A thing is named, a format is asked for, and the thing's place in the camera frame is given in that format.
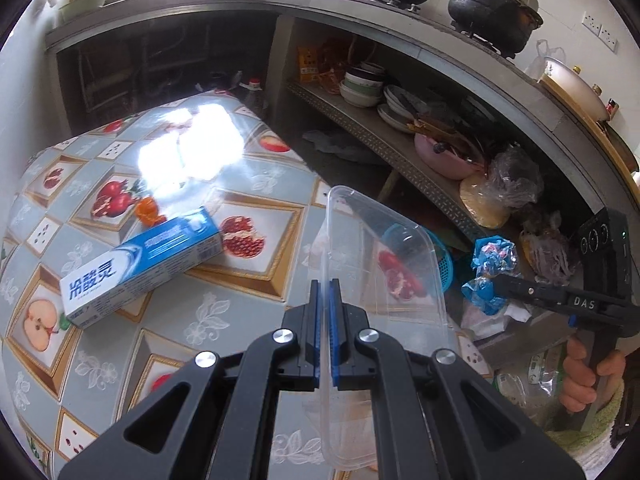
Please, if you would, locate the bag of yellow grain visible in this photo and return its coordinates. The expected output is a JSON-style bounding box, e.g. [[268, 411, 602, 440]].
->
[[459, 175, 511, 228]]

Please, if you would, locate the white bag on floor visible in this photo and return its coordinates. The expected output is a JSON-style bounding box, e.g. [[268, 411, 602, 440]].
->
[[460, 300, 531, 341]]

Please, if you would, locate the dark bottle with red cap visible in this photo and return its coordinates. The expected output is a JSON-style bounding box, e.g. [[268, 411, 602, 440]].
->
[[245, 77, 266, 111]]

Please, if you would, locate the grey floor rag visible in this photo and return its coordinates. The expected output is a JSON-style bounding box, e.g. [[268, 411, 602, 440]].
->
[[301, 129, 366, 153]]

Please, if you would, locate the clear plastic bag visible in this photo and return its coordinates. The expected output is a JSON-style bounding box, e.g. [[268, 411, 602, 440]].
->
[[487, 147, 543, 206]]

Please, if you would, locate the fruit print tablecloth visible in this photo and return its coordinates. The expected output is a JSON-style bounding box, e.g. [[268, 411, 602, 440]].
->
[[0, 91, 496, 471]]

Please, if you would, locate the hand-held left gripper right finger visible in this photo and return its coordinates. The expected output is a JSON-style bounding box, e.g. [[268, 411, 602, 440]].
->
[[330, 279, 586, 480]]

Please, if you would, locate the white pan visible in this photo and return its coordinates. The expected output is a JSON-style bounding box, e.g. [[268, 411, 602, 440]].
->
[[537, 57, 608, 121]]

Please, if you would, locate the concrete kitchen counter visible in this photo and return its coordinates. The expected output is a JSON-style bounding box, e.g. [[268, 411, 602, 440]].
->
[[45, 0, 640, 241]]

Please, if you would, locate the plastic bag of dried goods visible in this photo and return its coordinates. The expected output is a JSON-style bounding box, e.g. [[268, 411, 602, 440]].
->
[[520, 215, 576, 286]]

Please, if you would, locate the stack of plates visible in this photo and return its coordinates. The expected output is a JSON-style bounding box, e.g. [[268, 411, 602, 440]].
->
[[377, 85, 431, 133]]

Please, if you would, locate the green enamel basin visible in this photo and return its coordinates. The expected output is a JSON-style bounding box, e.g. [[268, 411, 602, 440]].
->
[[57, 0, 112, 23]]

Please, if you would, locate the pink plastic basin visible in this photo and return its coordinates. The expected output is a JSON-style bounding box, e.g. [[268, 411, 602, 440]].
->
[[414, 132, 488, 181]]

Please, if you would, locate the plastic bag with green print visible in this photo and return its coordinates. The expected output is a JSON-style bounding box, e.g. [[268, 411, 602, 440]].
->
[[492, 347, 568, 413]]

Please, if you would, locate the orange seasoning packet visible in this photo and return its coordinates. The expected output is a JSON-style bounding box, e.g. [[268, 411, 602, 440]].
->
[[297, 45, 321, 83]]

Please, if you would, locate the clear plastic container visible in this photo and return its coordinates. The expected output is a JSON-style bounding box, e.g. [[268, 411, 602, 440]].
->
[[305, 185, 451, 471]]

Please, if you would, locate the wooden cutting board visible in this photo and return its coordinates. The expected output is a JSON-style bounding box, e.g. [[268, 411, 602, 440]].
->
[[540, 77, 640, 173]]

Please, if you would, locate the gas stove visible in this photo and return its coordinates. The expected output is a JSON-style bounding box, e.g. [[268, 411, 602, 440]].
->
[[360, 0, 523, 60]]

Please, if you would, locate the orange candy wrapper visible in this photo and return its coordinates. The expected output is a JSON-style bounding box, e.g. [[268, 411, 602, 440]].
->
[[136, 197, 166, 226]]

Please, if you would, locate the blue candy wrapper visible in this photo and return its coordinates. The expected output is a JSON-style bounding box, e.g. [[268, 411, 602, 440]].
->
[[461, 237, 521, 316]]

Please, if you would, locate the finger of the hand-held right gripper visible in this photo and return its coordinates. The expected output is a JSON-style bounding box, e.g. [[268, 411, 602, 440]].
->
[[492, 272, 576, 311]]

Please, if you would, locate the white wall socket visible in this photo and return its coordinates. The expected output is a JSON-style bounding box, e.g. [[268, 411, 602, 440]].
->
[[581, 10, 620, 46]]

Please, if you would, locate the blue and white toothpaste box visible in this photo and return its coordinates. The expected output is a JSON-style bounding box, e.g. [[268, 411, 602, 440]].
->
[[59, 206, 223, 330]]

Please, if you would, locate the blue plastic basket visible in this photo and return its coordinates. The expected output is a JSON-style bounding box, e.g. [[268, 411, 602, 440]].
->
[[382, 223, 455, 291]]

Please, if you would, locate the black pot with steel lid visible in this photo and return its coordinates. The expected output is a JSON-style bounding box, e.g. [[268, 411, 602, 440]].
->
[[447, 0, 543, 56]]

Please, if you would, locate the person's right hand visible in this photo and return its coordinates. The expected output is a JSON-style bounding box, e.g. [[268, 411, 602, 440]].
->
[[559, 337, 627, 416]]

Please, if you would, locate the bundle of kitchen utensils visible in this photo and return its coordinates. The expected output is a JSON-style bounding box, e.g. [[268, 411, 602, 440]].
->
[[407, 110, 483, 163]]

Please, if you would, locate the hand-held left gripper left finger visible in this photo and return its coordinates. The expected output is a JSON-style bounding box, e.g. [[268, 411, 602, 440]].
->
[[57, 280, 321, 480]]

